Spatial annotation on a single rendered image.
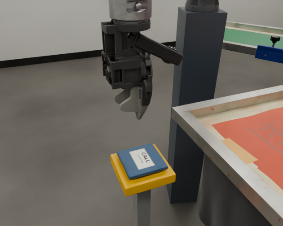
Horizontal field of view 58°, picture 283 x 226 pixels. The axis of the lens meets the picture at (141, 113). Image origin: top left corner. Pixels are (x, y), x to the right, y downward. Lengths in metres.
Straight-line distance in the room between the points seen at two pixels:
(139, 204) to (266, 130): 0.43
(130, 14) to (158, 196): 1.53
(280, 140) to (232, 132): 0.13
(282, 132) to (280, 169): 0.17
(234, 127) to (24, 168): 1.74
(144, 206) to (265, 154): 0.35
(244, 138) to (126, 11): 0.51
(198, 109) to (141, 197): 0.33
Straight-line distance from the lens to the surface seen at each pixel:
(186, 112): 0.80
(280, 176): 0.70
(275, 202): 0.59
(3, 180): 2.19
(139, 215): 0.77
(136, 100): 0.52
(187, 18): 1.18
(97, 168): 2.06
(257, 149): 0.77
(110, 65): 0.48
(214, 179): 0.89
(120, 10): 0.45
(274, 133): 0.85
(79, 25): 4.27
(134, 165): 0.63
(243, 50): 1.55
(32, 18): 4.20
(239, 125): 0.85
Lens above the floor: 1.40
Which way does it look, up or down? 31 degrees down
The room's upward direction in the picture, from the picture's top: straight up
